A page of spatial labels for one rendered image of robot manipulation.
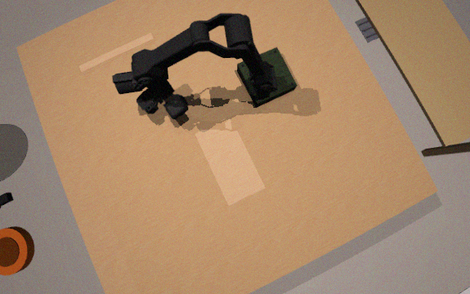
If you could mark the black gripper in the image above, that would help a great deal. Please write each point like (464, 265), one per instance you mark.
(175, 105)

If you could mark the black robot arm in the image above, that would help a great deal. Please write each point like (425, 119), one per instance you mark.
(150, 67)

